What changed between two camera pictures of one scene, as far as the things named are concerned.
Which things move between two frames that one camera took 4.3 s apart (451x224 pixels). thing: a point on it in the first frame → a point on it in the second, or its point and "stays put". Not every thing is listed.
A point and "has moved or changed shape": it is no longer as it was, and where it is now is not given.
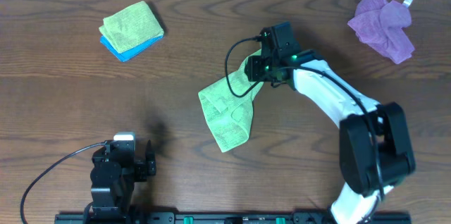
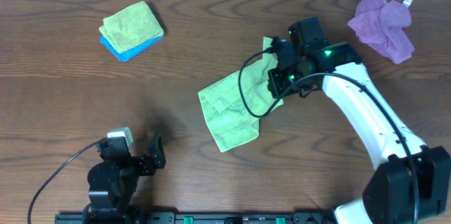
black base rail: x=223 y=218 stays put
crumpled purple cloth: x=380 y=25 stays put
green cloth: x=230 y=106 has moved or changed shape
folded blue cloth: x=125 y=55 stays put
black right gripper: x=253 y=72 → x=275 y=83
